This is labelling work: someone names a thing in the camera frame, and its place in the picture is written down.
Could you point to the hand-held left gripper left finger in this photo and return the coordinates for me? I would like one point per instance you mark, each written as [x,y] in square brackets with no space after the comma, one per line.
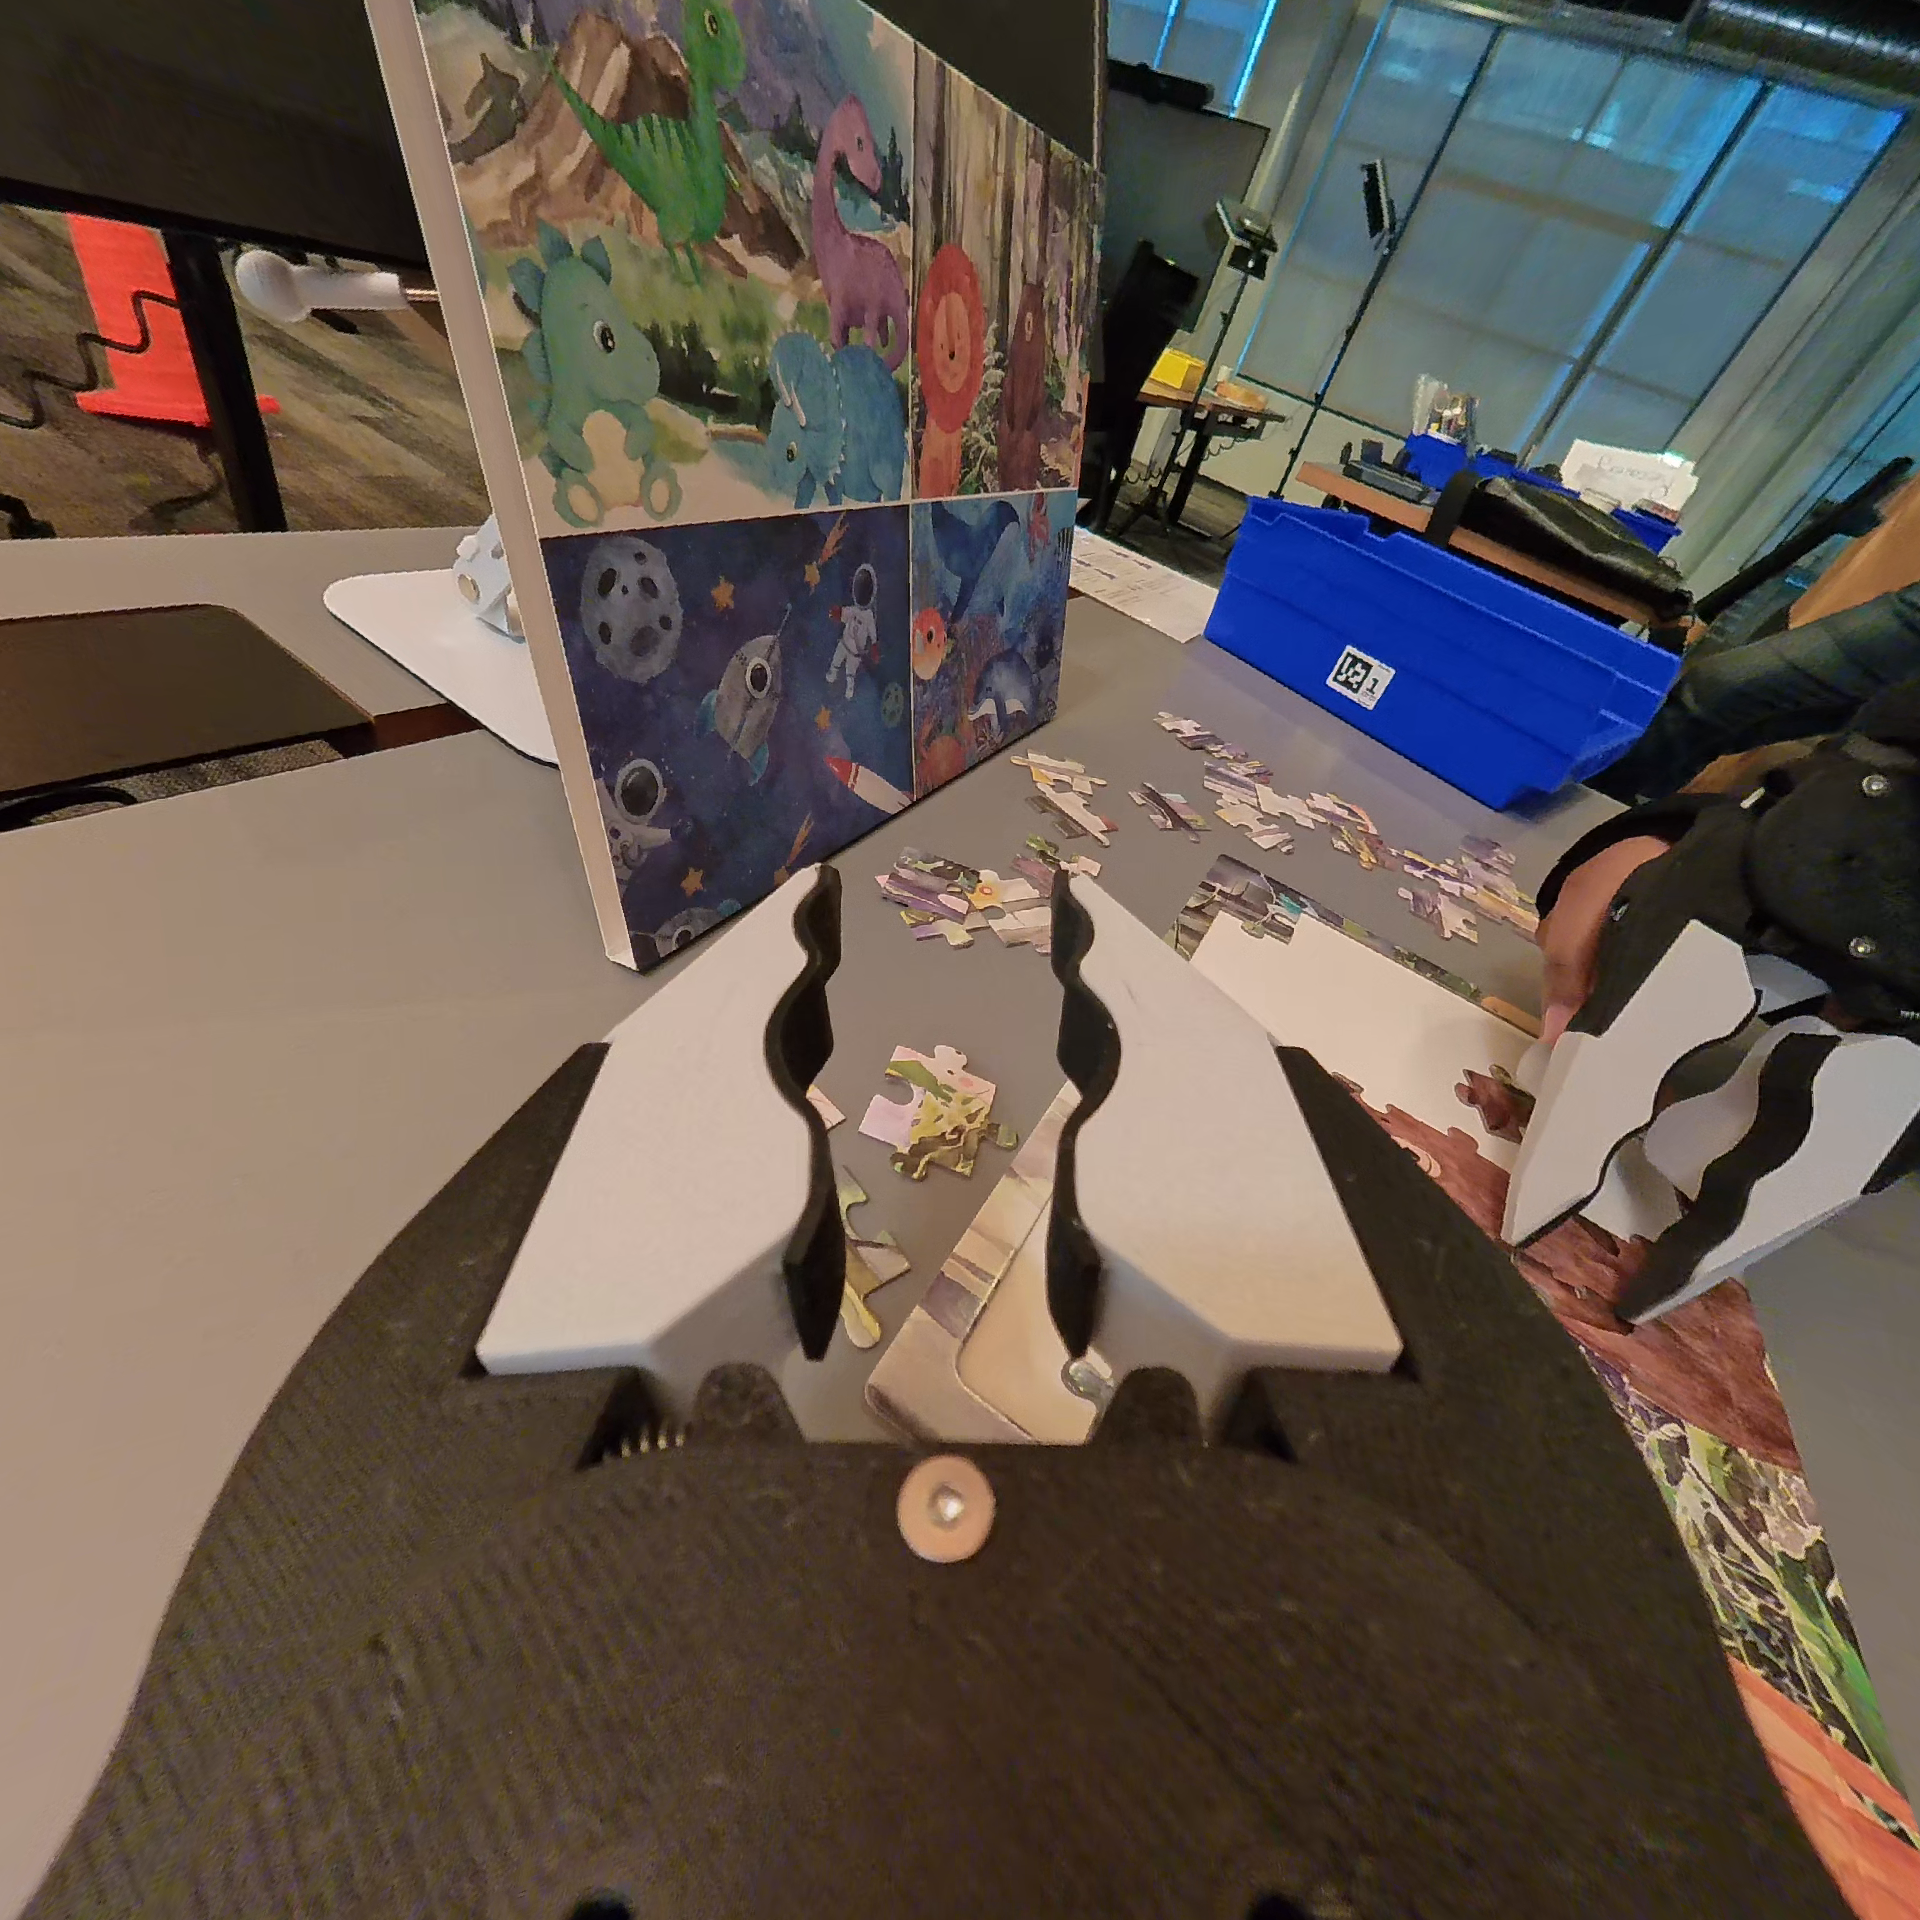
[661,1201]

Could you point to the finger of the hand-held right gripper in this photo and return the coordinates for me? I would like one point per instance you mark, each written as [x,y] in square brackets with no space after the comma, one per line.
[1605,1095]
[1830,1141]

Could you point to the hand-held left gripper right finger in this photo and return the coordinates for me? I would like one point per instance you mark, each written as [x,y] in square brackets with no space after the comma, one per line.
[1231,1214]

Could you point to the jigsaw puzzle board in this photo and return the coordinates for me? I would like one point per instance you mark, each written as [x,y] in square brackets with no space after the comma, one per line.
[1350,997]

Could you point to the jigsaw pieces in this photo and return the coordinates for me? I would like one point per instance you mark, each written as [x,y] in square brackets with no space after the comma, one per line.
[931,1109]

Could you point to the person's right hand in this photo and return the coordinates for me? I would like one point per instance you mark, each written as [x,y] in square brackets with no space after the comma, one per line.
[1575,961]

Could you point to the black bag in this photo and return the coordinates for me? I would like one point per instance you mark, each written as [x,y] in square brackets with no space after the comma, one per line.
[1575,541]

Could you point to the white paper sign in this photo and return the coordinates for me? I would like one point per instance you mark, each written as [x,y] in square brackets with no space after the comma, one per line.
[1629,473]

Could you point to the blue plastic bin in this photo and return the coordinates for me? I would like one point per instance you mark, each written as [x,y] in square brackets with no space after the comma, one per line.
[1424,662]
[1440,457]

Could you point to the white printed paper sheet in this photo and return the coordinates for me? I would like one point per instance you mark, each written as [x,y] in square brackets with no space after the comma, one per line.
[1149,586]

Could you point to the small wooden table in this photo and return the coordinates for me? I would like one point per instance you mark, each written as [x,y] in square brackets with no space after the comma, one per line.
[1215,413]

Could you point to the tripod stand with monitor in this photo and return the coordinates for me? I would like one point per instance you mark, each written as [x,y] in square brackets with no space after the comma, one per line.
[1371,194]

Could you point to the yellow box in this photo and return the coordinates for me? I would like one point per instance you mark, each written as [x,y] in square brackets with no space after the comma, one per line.
[1181,374]

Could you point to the illustrated puzzle box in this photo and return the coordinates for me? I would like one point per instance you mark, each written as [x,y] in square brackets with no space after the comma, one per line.
[721,376]

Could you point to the light stand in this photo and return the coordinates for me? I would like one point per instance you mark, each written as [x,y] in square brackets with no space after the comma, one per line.
[1238,240]

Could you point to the red floor object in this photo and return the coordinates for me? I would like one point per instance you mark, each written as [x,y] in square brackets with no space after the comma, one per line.
[149,360]

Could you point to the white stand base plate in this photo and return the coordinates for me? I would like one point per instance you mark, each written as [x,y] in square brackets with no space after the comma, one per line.
[422,646]

